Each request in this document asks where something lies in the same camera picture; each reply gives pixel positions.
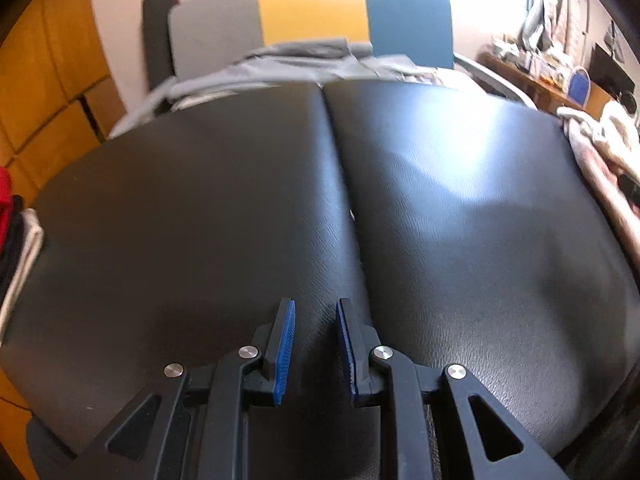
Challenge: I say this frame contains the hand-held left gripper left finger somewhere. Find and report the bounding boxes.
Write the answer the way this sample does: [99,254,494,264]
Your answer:
[75,298,297,480]

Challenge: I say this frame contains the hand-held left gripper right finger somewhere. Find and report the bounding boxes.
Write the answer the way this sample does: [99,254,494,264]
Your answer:
[335,298,566,480]

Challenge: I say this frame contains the beige folded cloth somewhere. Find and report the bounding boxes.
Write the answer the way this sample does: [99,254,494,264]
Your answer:
[0,208,46,331]

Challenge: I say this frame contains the grey garment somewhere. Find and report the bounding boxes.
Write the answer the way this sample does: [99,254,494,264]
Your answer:
[107,37,461,138]

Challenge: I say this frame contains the black folded cloth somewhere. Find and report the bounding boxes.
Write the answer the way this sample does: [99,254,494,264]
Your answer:
[0,212,26,301]

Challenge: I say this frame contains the red folded cloth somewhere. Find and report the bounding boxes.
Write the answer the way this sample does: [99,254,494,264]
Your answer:
[0,167,13,231]

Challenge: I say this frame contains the pink white garment pile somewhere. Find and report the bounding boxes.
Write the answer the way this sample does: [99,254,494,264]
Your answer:
[556,101,640,241]

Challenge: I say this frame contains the wooden desk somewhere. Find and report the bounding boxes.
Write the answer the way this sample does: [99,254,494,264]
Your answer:
[480,52,611,116]

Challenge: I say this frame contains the wooden wardrobe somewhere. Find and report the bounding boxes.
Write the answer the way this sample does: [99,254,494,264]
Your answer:
[0,0,126,426]

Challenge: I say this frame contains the pile of small desk items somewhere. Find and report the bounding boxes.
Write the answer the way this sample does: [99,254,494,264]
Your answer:
[487,35,576,78]

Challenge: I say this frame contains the grey yellow blue sofa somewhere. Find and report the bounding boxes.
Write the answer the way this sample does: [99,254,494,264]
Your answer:
[142,0,456,96]

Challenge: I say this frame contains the blue white round object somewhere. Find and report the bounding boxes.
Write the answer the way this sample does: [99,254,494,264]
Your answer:
[568,66,592,108]

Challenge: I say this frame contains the black monitor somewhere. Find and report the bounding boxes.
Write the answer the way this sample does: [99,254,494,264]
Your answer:
[590,44,636,93]

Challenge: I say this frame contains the light side curtain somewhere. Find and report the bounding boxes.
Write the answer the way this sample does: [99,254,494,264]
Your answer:
[520,0,591,61]

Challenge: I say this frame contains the grey metal rail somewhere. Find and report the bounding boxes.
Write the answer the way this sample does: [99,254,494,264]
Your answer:
[452,52,538,111]

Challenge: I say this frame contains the wall picture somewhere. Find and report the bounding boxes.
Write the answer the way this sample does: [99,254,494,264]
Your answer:
[606,20,626,61]

